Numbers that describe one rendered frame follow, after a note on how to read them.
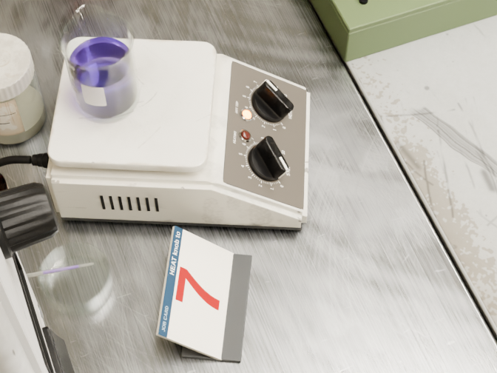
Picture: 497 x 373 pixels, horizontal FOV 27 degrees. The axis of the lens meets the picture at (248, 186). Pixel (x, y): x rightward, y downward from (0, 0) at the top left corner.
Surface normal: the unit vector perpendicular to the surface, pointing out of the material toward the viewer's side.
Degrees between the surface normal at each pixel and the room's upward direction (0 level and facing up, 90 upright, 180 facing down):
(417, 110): 0
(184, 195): 90
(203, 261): 40
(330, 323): 0
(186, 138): 0
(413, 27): 90
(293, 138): 30
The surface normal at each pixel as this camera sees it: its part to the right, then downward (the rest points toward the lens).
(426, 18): 0.36, 0.79
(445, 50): 0.00, -0.52
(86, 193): -0.05, 0.85
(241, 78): 0.50, -0.43
